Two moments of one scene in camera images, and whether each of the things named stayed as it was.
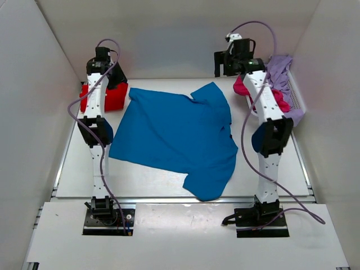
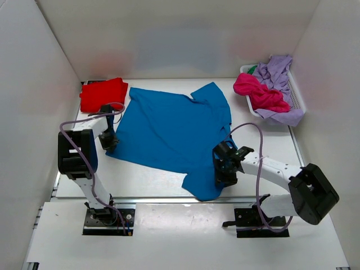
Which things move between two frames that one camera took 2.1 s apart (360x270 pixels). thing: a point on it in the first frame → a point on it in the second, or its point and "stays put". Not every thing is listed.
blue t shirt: (179, 133) stays put
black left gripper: (121, 77) → (109, 146)
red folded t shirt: (115, 99) stays put
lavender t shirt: (278, 79) stays put
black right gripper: (222, 58) → (220, 178)
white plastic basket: (295, 95) stays put
